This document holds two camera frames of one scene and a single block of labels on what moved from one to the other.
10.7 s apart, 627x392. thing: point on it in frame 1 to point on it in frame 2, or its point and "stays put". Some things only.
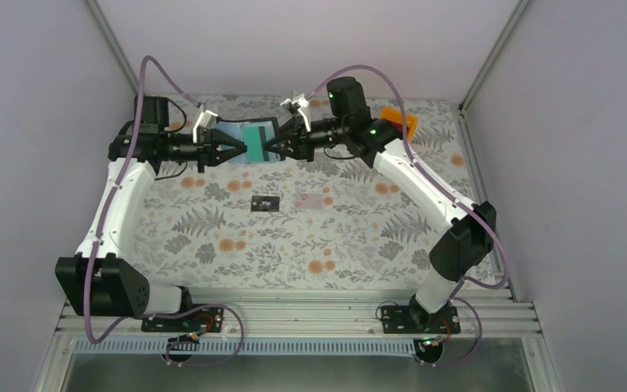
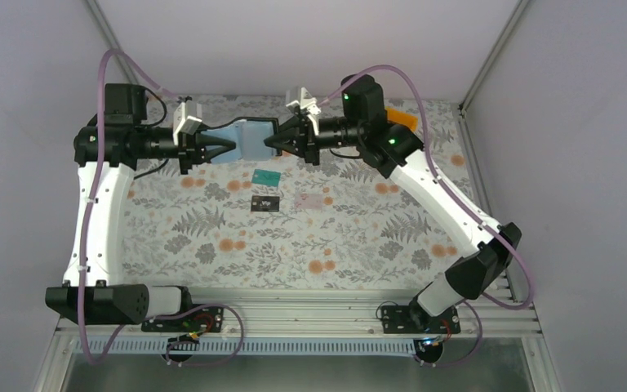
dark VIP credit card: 265,203 stays put
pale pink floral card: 309,201 stays put
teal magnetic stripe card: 255,139 to 266,177
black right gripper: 302,148 stays put
